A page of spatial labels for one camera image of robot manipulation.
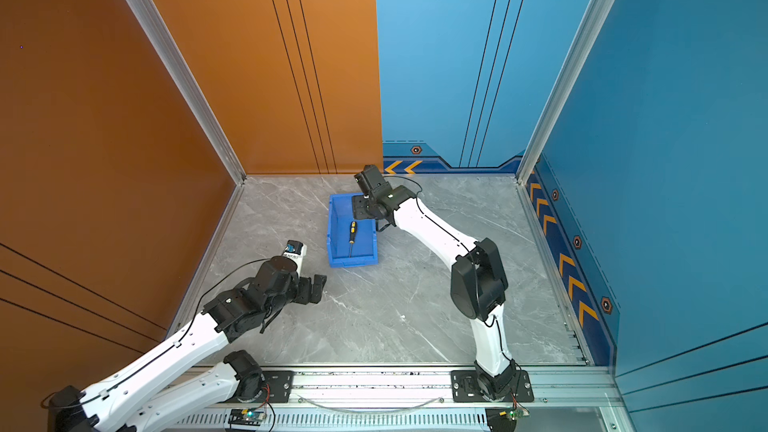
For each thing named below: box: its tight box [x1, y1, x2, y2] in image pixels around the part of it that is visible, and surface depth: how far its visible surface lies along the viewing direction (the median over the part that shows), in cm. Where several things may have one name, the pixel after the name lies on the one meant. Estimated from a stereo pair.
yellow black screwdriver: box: [349, 220, 357, 253], surface depth 104 cm
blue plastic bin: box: [327, 193, 379, 268], surface depth 104 cm
